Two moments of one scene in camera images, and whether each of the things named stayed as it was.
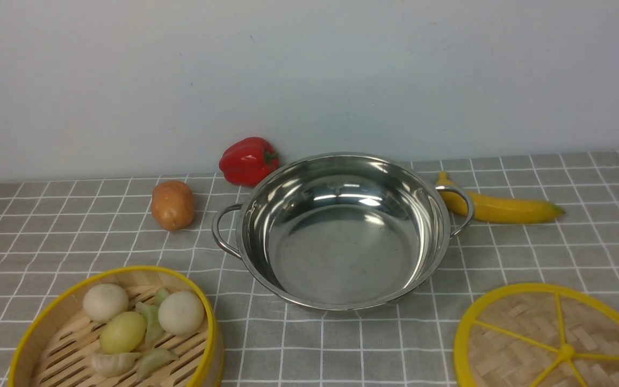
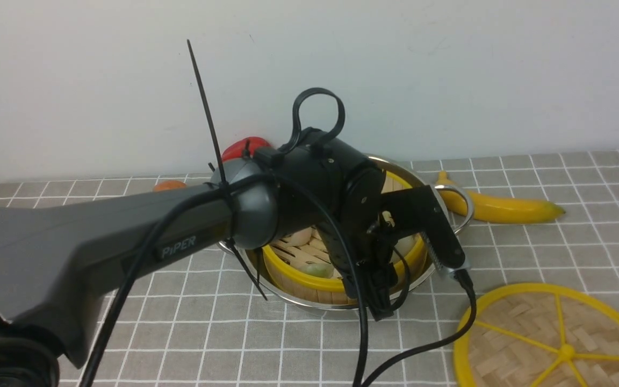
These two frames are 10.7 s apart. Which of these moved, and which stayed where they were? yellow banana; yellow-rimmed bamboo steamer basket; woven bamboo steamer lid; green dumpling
Moved: yellow-rimmed bamboo steamer basket; green dumpling
Stayed: woven bamboo steamer lid; yellow banana
